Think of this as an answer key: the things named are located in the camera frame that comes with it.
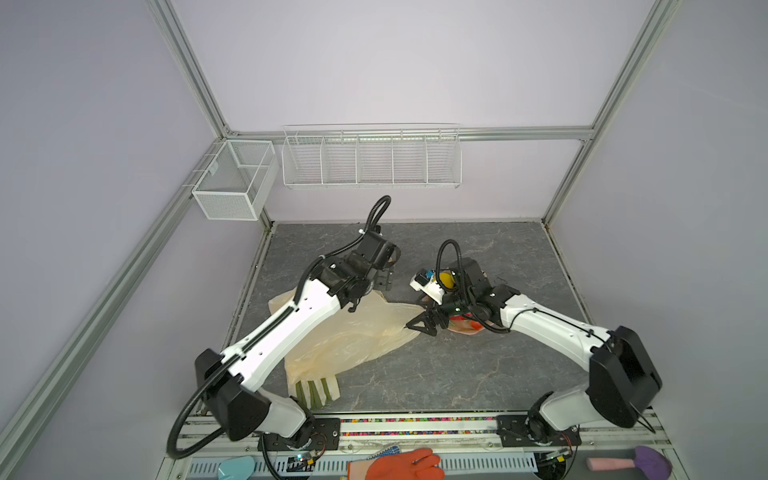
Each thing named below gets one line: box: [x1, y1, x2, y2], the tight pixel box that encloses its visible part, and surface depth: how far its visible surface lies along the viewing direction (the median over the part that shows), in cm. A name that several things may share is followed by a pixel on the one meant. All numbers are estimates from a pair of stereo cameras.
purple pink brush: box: [586, 446, 673, 480], surface depth 70 cm
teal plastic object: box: [218, 455, 255, 480], surface depth 71 cm
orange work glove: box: [347, 448, 445, 480], surface depth 70 cm
